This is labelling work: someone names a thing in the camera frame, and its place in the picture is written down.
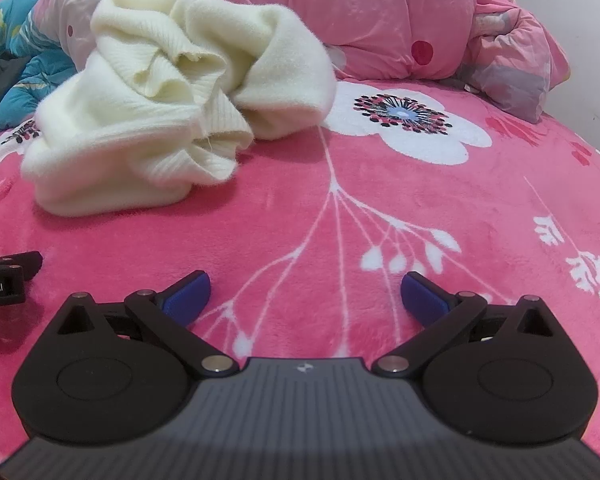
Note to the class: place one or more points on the pink floral fleece blanket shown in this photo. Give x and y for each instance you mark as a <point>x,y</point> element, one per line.
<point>380,200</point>

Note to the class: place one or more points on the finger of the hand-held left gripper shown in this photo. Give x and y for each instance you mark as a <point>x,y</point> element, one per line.
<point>30,262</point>

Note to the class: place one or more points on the pink and grey crumpled quilt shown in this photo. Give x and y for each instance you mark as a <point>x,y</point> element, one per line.
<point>520,45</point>

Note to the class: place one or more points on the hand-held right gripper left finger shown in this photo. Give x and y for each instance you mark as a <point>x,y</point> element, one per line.
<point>190,296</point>

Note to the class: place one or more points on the blue printed quilt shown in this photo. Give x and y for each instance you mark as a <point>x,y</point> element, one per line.
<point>10,25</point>

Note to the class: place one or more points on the pink printed quilt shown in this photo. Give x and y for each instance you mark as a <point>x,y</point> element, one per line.
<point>380,20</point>

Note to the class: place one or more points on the cream knit sweater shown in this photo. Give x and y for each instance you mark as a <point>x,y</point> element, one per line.
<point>130,125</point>

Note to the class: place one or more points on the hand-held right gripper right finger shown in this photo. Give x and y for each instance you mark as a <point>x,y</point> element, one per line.
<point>420,300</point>

